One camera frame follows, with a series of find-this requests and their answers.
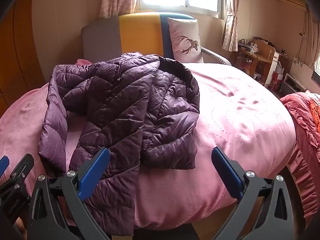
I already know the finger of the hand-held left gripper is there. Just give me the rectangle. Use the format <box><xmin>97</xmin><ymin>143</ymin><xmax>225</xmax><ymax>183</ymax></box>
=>
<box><xmin>0</xmin><ymin>153</ymin><xmax>35</xmax><ymax>200</ymax></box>
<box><xmin>0</xmin><ymin>156</ymin><xmax>10</xmax><ymax>180</ymax></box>

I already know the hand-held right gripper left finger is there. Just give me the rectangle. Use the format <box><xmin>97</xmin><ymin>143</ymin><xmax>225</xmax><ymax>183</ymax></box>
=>
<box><xmin>27</xmin><ymin>147</ymin><xmax>111</xmax><ymax>240</ymax></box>

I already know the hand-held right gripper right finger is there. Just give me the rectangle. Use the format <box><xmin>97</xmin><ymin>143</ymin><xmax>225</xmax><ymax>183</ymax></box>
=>
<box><xmin>211</xmin><ymin>147</ymin><xmax>294</xmax><ymax>240</ymax></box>

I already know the purple puffer jacket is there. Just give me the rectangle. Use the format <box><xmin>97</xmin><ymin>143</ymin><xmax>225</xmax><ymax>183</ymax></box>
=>
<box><xmin>37</xmin><ymin>52</ymin><xmax>200</xmax><ymax>237</ymax></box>

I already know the person's left hand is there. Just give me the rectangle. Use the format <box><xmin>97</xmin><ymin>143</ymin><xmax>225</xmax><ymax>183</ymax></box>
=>
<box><xmin>15</xmin><ymin>217</ymin><xmax>27</xmax><ymax>240</ymax></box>

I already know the pink bed cover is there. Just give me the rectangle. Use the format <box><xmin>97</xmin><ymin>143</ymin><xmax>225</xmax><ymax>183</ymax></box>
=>
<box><xmin>0</xmin><ymin>59</ymin><xmax>297</xmax><ymax>237</ymax></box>

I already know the red ruffled blanket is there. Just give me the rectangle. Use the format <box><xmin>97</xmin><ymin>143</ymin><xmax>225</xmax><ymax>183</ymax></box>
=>
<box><xmin>279</xmin><ymin>92</ymin><xmax>320</xmax><ymax>224</ymax></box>

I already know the red bag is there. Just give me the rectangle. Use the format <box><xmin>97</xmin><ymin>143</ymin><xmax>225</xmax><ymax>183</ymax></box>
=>
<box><xmin>236</xmin><ymin>60</ymin><xmax>252</xmax><ymax>72</ymax></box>
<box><xmin>270</xmin><ymin>71</ymin><xmax>284</xmax><ymax>92</ymax></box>

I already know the orange cloth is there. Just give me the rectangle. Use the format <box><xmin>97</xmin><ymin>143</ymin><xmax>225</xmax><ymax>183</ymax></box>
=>
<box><xmin>309</xmin><ymin>100</ymin><xmax>320</xmax><ymax>128</ymax></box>

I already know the wooden wardrobe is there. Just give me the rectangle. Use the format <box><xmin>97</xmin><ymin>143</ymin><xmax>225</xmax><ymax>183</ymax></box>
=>
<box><xmin>0</xmin><ymin>0</ymin><xmax>50</xmax><ymax>118</ymax></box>

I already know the white low shelf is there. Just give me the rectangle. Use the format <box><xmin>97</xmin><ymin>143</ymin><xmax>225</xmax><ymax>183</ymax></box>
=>
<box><xmin>280</xmin><ymin>73</ymin><xmax>307</xmax><ymax>94</ymax></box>

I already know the wooden desk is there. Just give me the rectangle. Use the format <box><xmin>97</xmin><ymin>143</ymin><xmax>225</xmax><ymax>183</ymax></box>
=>
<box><xmin>230</xmin><ymin>39</ymin><xmax>275</xmax><ymax>85</ymax></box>

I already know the white cabinet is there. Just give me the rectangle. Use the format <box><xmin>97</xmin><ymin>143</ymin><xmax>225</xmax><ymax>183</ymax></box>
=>
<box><xmin>265</xmin><ymin>51</ymin><xmax>280</xmax><ymax>88</ymax></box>

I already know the floral print board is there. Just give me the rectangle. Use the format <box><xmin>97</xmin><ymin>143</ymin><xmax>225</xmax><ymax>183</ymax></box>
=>
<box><xmin>291</xmin><ymin>57</ymin><xmax>315</xmax><ymax>71</ymax></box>

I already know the deer print pillow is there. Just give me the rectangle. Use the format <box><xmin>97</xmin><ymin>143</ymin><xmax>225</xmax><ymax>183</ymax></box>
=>
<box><xmin>166</xmin><ymin>17</ymin><xmax>204</xmax><ymax>64</ymax></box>

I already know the grey yellow blue headboard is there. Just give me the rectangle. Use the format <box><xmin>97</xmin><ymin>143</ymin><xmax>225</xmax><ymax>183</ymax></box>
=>
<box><xmin>81</xmin><ymin>12</ymin><xmax>195</xmax><ymax>63</ymax></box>

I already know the grey padded rail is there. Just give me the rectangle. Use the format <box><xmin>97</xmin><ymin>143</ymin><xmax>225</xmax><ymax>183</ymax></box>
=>
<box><xmin>201</xmin><ymin>46</ymin><xmax>232</xmax><ymax>67</ymax></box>

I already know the wall cable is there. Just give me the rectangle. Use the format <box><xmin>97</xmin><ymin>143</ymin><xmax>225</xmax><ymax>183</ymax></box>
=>
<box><xmin>297</xmin><ymin>12</ymin><xmax>308</xmax><ymax>58</ymax></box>

